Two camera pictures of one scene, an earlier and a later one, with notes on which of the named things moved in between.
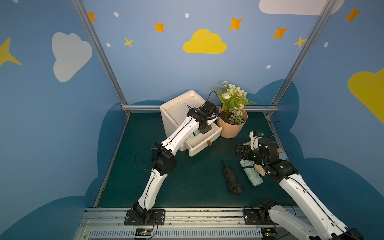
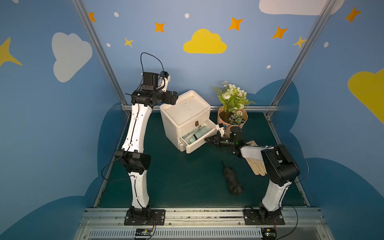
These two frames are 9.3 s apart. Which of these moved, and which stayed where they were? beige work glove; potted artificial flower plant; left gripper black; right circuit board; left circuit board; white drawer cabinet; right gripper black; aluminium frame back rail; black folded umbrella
Moved: left gripper black; right gripper black
Stayed: potted artificial flower plant; left circuit board; white drawer cabinet; right circuit board; beige work glove; aluminium frame back rail; black folded umbrella
